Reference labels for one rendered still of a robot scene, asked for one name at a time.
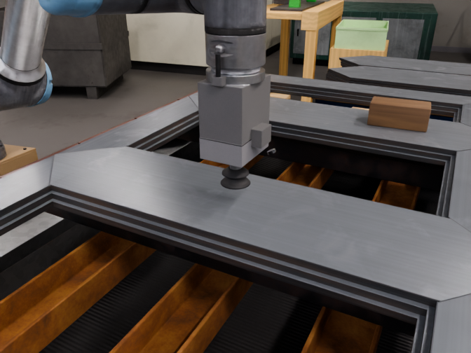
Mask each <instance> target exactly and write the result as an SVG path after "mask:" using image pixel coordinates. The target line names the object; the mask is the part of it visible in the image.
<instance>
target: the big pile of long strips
mask: <svg viewBox="0 0 471 353"><path fill-rule="evenodd" d="M339 60H341V66H342V67H339V68H329V69H328V71H327V74H326V80H325V81H336V82H343V83H355V84H362V85H373V86H380V87H387V88H399V89H405V90H417V91H423V92H436V93H442V94H449V95H461V96H468V97H471V64H466V63H457V62H440V61H432V60H416V59H407V58H398V57H382V56H373V55H367V56H356V57H340V58H339Z"/></svg>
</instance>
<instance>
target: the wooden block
mask: <svg viewBox="0 0 471 353"><path fill-rule="evenodd" d="M430 113H431V102H424V101H417V100H410V99H397V98H389V97H376V96H374V97H373V98H372V100H371V103H370V105H369V115H368V120H367V125H373V126H379V127H390V128H396V129H402V130H413V131H419V132H427V128H428V123H429V119H430Z"/></svg>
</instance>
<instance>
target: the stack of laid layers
mask: <svg viewBox="0 0 471 353"><path fill-rule="evenodd" d="M271 92H274V93H280V94H286V95H296V96H302V97H312V98H318V99H328V100H334V101H340V102H350V103H355V104H366V105H370V103H371V100H372V98H373V97H374V96H376V97H389V98H397V99H409V98H402V97H391V96H385V95H374V94H368V93H361V92H351V91H344V90H333V89H327V88H316V87H310V86H303V85H292V84H286V83H275V82H271ZM410 100H417V101H424V102H431V113H434V114H440V115H446V116H453V122H457V123H460V119H461V114H462V108H463V105H460V104H450V103H443V102H432V101H425V100H419V99H410ZM269 124H271V135H272V136H277V137H284V138H288V139H295V140H299V141H307V142H311V143H316V144H323V145H328V146H335V147H339V148H346V149H351V150H355V151H363V152H367V153H375V154H379V155H386V156H390V157H395V158H402V159H407V160H414V161H419V162H426V163H430V164H434V165H442V166H444V173H443V177H442V185H441V189H440V193H439V200H438V205H437V212H436V215H437V216H443V217H446V218H448V215H449V205H450V199H451V189H452V183H453V173H454V167H455V161H456V151H450V150H445V149H440V148H433V147H428V146H419V145H415V144H407V143H402V142H398V141H389V140H384V139H377V138H372V137H363V136H359V135H354V134H346V133H342V132H333V131H329V130H321V129H316V128H311V127H303V126H298V125H290V124H285V123H277V122H273V121H269ZM198 125H199V112H198V111H197V112H195V113H192V114H191V115H189V116H187V117H185V118H183V119H181V120H178V121H177V122H175V123H173V124H171V125H169V126H167V127H164V128H163V129H162V130H159V131H157V132H155V133H153V134H151V135H149V136H148V137H145V138H143V139H141V140H139V141H137V142H135V143H134V144H131V145H129V146H128V147H132V148H138V149H141V150H145V151H150V152H152V151H154V150H156V149H157V148H159V147H161V146H162V145H164V144H166V143H168V142H169V141H172V140H173V139H175V138H177V137H178V136H180V135H182V134H184V133H185V132H188V131H189V130H191V129H193V128H195V127H196V126H198ZM51 207H57V208H59V209H63V210H65V211H68V212H71V213H74V214H78V215H81V216H84V217H87V218H89V219H93V220H96V221H99V222H102V223H105V224H108V225H110V226H115V227H117V228H121V229H124V230H127V231H130V232H132V233H136V234H138V235H142V236H145V237H148V238H151V239H153V240H158V241H160V242H164V243H166V244H170V245H172V246H175V247H179V248H181V249H185V250H187V251H191V252H193V253H197V254H200V255H203V256H206V257H209V258H213V259H215V260H218V261H221V262H224V263H228V264H230V265H234V266H237V267H239V268H243V269H246V270H249V271H252V272H255V273H258V274H260V275H264V276H267V277H270V278H273V279H277V280H280V281H282V282H286V283H288V284H292V285H295V286H298V287H301V288H303V289H307V290H309V291H313V292H316V293H320V294H322V295H325V296H329V297H331V298H335V299H337V300H341V301H343V302H346V303H350V304H352V305H356V306H359V307H363V308H365V309H368V310H371V311H374V312H377V313H380V314H384V315H386V316H389V317H392V318H395V319H399V320H402V321H405V322H408V323H410V324H414V325H416V328H415V332H414V340H413V344H412V348H411V353H430V350H431V344H432V334H433V328H434V322H435V313H436V307H437V302H439V301H436V300H432V299H429V298H425V297H422V296H418V295H416V294H412V293H409V292H406V291H402V290H399V289H395V288H392V287H389V286H385V285H382V284H378V283H376V282H371V281H369V280H366V279H362V278H359V277H355V276H352V275H348V274H346V273H342V272H339V271H335V270H332V269H329V268H325V267H322V266H319V265H315V264H312V263H308V262H305V261H301V260H299V259H296V258H292V257H289V256H285V255H282V254H278V253H275V252H272V251H269V250H265V249H262V248H259V247H254V246H252V245H249V244H245V243H242V242H238V241H235V240H232V239H229V238H225V237H222V236H218V235H215V234H212V233H208V232H205V231H202V230H198V229H195V228H191V227H188V226H184V225H182V224H179V223H175V222H172V221H168V220H165V219H161V218H158V217H155V216H152V215H148V214H145V213H141V212H138V211H135V210H132V209H128V208H125V207H121V206H118V205H114V204H111V203H109V202H105V201H102V200H98V199H95V198H91V197H88V196H85V195H82V194H78V193H75V192H71V191H67V190H65V189H62V188H58V187H55V186H51V185H49V187H47V188H44V189H43V190H41V191H39V192H37V193H35V194H33V195H30V196H29V197H27V198H25V199H23V200H21V201H19V202H17V203H15V204H14V205H11V206H10V207H7V208H5V209H3V210H1V211H0V236H2V235H3V234H5V233H7V232H9V231H10V230H12V229H14V228H16V227H18V226H20V225H21V224H23V223H25V222H27V221H28V220H30V219H32V218H34V217H35V216H38V215H39V214H41V213H43V212H45V211H46V210H48V209H50V208H51Z"/></svg>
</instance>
